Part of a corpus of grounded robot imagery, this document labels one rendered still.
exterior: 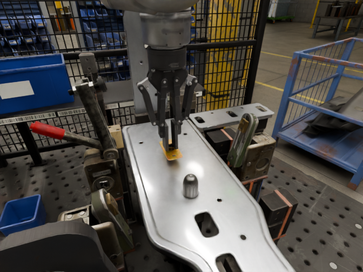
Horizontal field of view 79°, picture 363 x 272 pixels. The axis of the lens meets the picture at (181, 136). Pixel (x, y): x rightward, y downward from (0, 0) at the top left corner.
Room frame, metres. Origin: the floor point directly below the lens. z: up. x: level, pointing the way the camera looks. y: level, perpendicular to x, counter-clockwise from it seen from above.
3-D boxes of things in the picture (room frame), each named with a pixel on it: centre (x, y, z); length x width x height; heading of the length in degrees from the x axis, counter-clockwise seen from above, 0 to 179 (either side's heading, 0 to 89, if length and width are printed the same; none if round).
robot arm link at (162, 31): (0.44, 0.03, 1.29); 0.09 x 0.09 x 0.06
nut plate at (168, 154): (0.44, 0.03, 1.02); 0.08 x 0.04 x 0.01; 20
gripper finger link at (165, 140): (0.44, 0.04, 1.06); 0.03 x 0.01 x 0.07; 20
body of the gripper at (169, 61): (0.44, 0.03, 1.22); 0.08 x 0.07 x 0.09; 110
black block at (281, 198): (0.31, -0.20, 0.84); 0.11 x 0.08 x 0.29; 110
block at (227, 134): (0.57, -0.13, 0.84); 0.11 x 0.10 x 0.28; 110
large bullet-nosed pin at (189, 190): (0.32, -0.02, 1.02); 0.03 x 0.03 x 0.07
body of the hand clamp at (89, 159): (0.38, 0.18, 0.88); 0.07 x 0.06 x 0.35; 110
